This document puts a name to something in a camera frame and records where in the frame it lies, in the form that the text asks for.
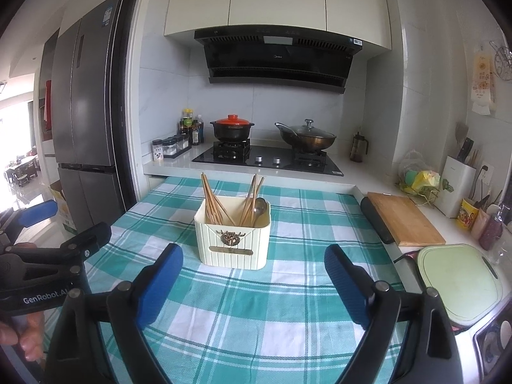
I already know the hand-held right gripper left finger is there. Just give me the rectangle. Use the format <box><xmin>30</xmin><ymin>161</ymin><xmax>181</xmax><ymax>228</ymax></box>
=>
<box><xmin>44</xmin><ymin>243</ymin><xmax>184</xmax><ymax>384</ymax></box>

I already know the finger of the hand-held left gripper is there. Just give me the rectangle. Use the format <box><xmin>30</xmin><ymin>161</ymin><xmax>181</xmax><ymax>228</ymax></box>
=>
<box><xmin>8</xmin><ymin>223</ymin><xmax>112</xmax><ymax>277</ymax></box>
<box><xmin>0</xmin><ymin>201</ymin><xmax>59</xmax><ymax>244</ymax></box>

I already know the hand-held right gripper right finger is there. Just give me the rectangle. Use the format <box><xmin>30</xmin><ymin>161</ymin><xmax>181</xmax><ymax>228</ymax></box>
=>
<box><xmin>324</xmin><ymin>244</ymin><xmax>467</xmax><ymax>384</ymax></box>

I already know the cream utensil holder box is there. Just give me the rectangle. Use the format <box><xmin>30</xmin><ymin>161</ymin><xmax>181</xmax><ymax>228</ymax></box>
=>
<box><xmin>194</xmin><ymin>196</ymin><xmax>272</xmax><ymax>269</ymax></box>

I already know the metal spoon dark handle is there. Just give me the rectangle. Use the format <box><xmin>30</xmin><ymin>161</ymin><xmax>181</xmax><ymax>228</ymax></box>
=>
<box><xmin>253</xmin><ymin>197</ymin><xmax>268</xmax><ymax>227</ymax></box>

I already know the person's left hand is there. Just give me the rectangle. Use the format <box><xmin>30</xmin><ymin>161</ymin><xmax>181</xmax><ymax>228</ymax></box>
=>
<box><xmin>0</xmin><ymin>311</ymin><xmax>45</xmax><ymax>361</ymax></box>

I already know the cardboard box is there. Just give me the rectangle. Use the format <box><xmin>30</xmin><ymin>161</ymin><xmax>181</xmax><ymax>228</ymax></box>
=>
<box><xmin>50</xmin><ymin>186</ymin><xmax>78</xmax><ymax>235</ymax></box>

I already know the wooden dining furniture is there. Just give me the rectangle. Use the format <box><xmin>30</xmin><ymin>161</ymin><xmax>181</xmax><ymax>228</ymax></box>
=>
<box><xmin>4</xmin><ymin>152</ymin><xmax>38</xmax><ymax>187</ymax></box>

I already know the black oblong pad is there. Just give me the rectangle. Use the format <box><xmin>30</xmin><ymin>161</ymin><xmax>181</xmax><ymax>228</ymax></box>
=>
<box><xmin>360</xmin><ymin>197</ymin><xmax>396</xmax><ymax>245</ymax></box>

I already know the wooden cutting board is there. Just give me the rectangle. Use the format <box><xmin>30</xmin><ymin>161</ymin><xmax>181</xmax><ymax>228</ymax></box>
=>
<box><xmin>367</xmin><ymin>192</ymin><xmax>446</xmax><ymax>247</ymax></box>

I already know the teal white checked tablecloth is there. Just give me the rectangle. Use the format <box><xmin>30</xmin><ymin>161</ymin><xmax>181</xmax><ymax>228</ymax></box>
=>
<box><xmin>42</xmin><ymin>176</ymin><xmax>404</xmax><ymax>384</ymax></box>

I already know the red hanging cloth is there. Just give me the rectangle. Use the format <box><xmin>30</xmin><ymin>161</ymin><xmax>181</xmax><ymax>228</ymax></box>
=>
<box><xmin>43</xmin><ymin>80</ymin><xmax>52</xmax><ymax>131</ymax></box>

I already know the green cutting board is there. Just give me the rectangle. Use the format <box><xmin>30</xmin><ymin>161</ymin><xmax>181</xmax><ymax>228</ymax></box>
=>
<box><xmin>416</xmin><ymin>244</ymin><xmax>502</xmax><ymax>324</ymax></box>

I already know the grey refrigerator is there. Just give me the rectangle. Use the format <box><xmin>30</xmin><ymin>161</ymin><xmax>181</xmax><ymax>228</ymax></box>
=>
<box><xmin>52</xmin><ymin>0</ymin><xmax>125</xmax><ymax>233</ymax></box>

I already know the yellow green plastic bag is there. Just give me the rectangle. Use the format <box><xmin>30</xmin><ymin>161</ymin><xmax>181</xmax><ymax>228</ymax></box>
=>
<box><xmin>398</xmin><ymin>150</ymin><xmax>441</xmax><ymax>204</ymax></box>

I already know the yellow printed cup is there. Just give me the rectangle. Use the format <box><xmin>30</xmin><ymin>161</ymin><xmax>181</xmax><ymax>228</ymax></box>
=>
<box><xmin>457</xmin><ymin>198</ymin><xmax>478</xmax><ymax>230</ymax></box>

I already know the white knife holder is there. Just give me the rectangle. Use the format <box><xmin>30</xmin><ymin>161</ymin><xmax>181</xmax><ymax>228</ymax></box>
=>
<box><xmin>434</xmin><ymin>155</ymin><xmax>476</xmax><ymax>219</ymax></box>

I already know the dark metal wok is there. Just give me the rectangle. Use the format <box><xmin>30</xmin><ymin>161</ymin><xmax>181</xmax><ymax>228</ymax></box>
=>
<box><xmin>274</xmin><ymin>122</ymin><xmax>337</xmax><ymax>150</ymax></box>

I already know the pink cup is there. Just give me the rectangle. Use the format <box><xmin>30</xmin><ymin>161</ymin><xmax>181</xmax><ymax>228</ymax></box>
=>
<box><xmin>471</xmin><ymin>207</ymin><xmax>491</xmax><ymax>241</ymax></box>

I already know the black gas stove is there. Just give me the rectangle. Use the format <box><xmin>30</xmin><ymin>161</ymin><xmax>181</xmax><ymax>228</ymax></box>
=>
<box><xmin>192</xmin><ymin>138</ymin><xmax>345</xmax><ymax>177</ymax></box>

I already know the dark soy sauce bottle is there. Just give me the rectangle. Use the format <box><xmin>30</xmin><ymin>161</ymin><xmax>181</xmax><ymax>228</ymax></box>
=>
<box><xmin>191</xmin><ymin>114</ymin><xmax>204</xmax><ymax>146</ymax></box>

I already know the purple soap dispenser bottle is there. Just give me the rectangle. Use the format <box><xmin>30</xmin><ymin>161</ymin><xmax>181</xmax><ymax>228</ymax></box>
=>
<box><xmin>479</xmin><ymin>204</ymin><xmax>505</xmax><ymax>251</ymax></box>

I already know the glass wok lid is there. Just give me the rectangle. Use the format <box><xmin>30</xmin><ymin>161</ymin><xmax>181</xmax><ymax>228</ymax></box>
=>
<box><xmin>282</xmin><ymin>119</ymin><xmax>334</xmax><ymax>139</ymax></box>

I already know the clear glass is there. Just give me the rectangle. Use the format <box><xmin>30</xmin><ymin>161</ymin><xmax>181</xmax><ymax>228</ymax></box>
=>
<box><xmin>490</xmin><ymin>240</ymin><xmax>512</xmax><ymax>265</ymax></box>

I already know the steel sink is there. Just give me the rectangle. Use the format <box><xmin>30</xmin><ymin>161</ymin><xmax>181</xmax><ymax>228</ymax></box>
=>
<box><xmin>472</xmin><ymin>316</ymin><xmax>512</xmax><ymax>369</ymax></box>

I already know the black clay pot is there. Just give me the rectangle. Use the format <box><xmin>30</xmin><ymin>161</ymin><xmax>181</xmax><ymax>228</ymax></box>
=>
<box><xmin>210</xmin><ymin>122</ymin><xmax>255</xmax><ymax>143</ymax></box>

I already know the red pot lid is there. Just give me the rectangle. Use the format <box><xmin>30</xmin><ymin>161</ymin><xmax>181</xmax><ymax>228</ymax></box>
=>
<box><xmin>214</xmin><ymin>114</ymin><xmax>251</xmax><ymax>125</ymax></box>

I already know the black range hood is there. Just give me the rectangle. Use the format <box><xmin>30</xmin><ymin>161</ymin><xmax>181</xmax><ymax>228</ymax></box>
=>
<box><xmin>195</xmin><ymin>25</ymin><xmax>364</xmax><ymax>94</ymax></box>

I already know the dark wall cabinet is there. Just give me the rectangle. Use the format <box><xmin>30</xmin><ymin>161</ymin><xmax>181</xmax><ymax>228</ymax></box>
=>
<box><xmin>38</xmin><ymin>28</ymin><xmax>60</xmax><ymax>140</ymax></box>

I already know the black door frame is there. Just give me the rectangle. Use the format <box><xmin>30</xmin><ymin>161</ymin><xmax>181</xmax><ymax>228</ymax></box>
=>
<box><xmin>116</xmin><ymin>0</ymin><xmax>148</xmax><ymax>212</ymax></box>

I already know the white wall socket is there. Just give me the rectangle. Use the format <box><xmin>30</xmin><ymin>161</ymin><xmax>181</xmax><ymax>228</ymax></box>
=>
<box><xmin>478</xmin><ymin>161</ymin><xmax>494</xmax><ymax>187</ymax></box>

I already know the black handled knife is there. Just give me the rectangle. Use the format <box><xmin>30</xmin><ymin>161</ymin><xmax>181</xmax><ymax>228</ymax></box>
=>
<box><xmin>458</xmin><ymin>137</ymin><xmax>475</xmax><ymax>164</ymax></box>

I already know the printed hanging wall bag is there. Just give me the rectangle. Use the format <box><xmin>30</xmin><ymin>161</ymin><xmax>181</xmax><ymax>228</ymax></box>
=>
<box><xmin>470</xmin><ymin>50</ymin><xmax>497</xmax><ymax>115</ymax></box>

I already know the metal wire steamer rack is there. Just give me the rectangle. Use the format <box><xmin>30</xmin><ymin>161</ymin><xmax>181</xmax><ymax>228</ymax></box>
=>
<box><xmin>490</xmin><ymin>40</ymin><xmax>512</xmax><ymax>81</ymax></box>

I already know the white wall cabinet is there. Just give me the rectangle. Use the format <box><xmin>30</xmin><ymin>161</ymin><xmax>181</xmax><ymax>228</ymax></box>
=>
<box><xmin>164</xmin><ymin>0</ymin><xmax>393</xmax><ymax>51</ymax></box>

